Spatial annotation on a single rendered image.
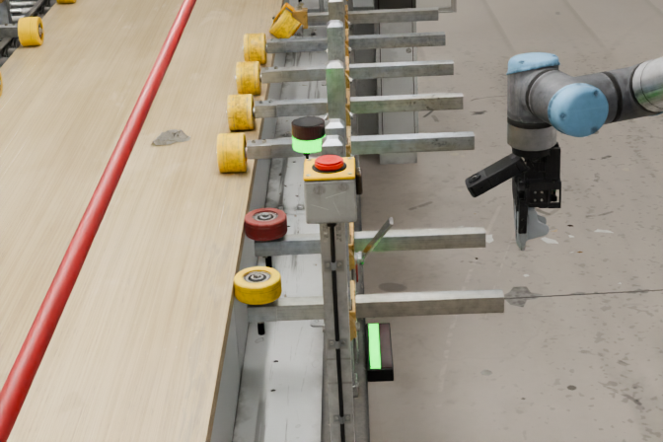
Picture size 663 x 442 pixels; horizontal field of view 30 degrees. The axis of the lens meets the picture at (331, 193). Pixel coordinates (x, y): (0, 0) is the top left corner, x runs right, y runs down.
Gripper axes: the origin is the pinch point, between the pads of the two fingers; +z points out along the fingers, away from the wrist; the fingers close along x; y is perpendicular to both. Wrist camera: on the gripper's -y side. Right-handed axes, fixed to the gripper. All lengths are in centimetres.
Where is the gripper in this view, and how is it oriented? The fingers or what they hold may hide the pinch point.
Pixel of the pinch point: (518, 244)
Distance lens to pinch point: 236.8
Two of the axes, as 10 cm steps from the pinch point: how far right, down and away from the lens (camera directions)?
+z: 0.5, 9.2, 3.9
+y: 10.0, -0.4, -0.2
